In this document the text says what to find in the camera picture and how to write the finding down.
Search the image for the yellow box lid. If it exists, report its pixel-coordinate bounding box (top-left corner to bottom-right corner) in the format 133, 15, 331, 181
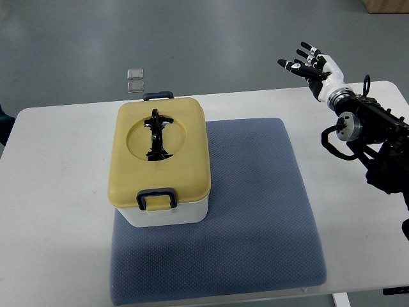
108, 97, 211, 210

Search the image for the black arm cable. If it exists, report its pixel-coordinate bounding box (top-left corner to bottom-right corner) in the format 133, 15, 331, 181
320, 125, 359, 161

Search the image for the brown cardboard box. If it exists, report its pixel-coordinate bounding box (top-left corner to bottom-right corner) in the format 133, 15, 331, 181
363, 0, 408, 14

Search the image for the white storage box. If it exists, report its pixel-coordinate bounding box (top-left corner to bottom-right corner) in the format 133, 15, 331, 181
118, 194, 209, 227

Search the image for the blue gray cushion mat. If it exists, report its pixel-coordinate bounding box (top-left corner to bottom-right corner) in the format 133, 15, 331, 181
110, 118, 327, 305

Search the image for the black table bracket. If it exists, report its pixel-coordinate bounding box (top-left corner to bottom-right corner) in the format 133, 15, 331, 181
382, 286, 409, 295

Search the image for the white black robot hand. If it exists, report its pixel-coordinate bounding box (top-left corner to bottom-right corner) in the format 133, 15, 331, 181
277, 42, 351, 104

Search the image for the white table leg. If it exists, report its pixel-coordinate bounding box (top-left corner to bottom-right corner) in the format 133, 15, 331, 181
332, 292, 351, 307

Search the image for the dark object at left edge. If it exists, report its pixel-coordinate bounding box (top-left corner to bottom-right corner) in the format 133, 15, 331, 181
0, 107, 15, 146

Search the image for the upper floor socket plate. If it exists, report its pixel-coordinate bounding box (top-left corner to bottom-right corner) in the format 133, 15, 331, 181
127, 68, 144, 80

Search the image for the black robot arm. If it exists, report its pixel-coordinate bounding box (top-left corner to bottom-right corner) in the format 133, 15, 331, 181
321, 88, 408, 204

